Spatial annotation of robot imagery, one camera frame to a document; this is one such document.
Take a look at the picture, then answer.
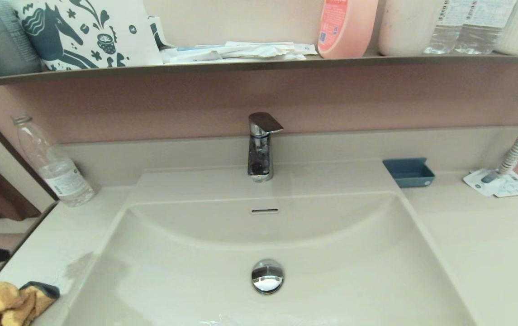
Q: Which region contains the blue soap dish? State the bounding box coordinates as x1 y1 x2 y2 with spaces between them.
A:
382 158 435 188

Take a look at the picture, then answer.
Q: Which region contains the chrome drain stopper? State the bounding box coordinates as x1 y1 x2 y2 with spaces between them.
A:
251 259 285 295

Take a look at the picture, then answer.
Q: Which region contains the chrome faucet body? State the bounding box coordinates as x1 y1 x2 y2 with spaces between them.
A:
247 131 274 183

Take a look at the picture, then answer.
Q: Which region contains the small white printed box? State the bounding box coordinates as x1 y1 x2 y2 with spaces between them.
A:
147 16 176 51

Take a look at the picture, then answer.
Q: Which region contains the white packet with blue stripe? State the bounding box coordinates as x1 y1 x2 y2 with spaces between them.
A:
162 44 224 64

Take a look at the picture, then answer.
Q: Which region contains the brown wall shelf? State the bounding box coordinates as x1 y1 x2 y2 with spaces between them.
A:
0 52 518 90

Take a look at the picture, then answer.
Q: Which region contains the cream white jar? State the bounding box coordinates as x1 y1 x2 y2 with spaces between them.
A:
378 0 445 57

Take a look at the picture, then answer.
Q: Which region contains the white bag with horse print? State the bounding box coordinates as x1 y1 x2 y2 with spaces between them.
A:
9 0 163 72

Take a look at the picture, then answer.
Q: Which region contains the clear plastic water bottle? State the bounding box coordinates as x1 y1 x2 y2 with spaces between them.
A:
454 0 517 55
423 0 464 55

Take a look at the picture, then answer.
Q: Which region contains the capless clear plastic bottle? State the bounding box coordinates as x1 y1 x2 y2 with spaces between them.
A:
11 113 95 207

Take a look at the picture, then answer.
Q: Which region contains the chrome faucet lever handle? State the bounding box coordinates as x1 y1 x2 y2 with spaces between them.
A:
248 112 284 136

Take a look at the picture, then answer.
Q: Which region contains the white printed paper leaflet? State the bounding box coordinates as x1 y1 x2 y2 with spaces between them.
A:
462 168 518 198

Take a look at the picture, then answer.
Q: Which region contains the white crumpled wrapper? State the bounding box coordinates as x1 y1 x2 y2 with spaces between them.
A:
220 42 307 61

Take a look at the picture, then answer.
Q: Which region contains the pink plastic bottle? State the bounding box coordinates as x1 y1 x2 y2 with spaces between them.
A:
317 0 378 59

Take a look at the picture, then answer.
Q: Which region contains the beige ceramic sink basin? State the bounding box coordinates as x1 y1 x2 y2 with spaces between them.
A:
62 164 476 326

